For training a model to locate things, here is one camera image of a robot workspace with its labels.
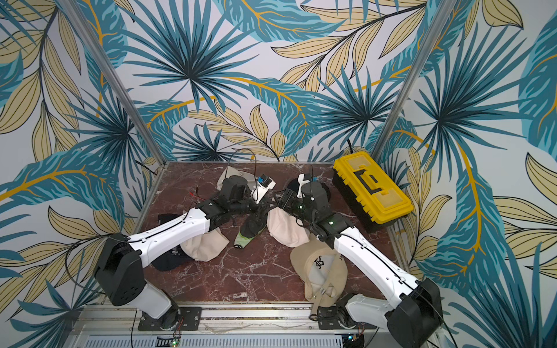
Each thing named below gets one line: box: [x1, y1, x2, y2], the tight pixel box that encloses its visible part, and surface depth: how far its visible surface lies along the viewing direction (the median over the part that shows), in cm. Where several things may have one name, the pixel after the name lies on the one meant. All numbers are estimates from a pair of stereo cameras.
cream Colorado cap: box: [180, 227, 230, 263], surface depth 87 cm
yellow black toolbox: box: [331, 150, 415, 232], surface depth 91 cm
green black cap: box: [233, 214, 267, 249], surface depth 94 cm
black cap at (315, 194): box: [287, 177, 331, 208], surface depth 57 cm
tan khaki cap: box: [289, 235, 349, 317], surface depth 81 cm
